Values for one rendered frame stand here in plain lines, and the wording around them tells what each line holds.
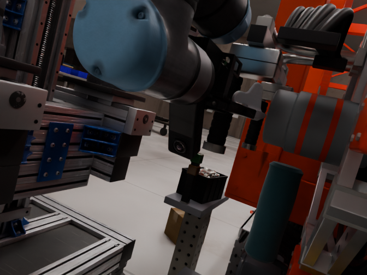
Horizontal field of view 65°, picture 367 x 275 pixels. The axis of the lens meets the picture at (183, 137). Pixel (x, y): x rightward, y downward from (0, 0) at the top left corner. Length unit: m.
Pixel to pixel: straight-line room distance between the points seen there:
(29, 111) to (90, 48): 0.44
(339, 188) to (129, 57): 0.32
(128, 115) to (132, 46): 0.77
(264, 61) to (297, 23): 0.08
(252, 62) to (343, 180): 0.24
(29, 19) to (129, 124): 0.41
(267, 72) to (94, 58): 0.35
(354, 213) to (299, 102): 0.28
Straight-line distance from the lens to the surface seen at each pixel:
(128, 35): 0.22
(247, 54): 0.54
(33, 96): 0.67
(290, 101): 0.65
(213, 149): 0.53
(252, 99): 0.48
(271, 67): 0.52
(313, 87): 3.11
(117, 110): 1.01
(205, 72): 0.33
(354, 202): 0.44
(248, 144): 0.86
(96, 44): 0.24
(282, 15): 1.24
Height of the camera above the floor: 0.81
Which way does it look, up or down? 5 degrees down
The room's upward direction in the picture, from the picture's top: 15 degrees clockwise
